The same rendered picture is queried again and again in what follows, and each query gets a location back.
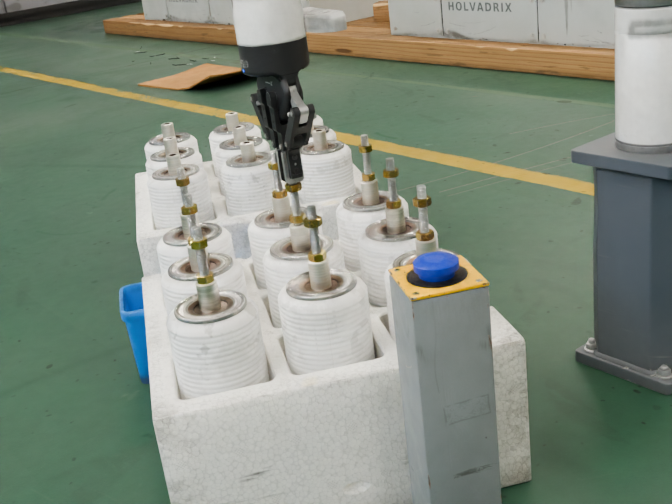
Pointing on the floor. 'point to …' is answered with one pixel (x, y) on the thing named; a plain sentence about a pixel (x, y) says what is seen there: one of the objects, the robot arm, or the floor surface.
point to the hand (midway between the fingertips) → (290, 164)
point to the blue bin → (131, 313)
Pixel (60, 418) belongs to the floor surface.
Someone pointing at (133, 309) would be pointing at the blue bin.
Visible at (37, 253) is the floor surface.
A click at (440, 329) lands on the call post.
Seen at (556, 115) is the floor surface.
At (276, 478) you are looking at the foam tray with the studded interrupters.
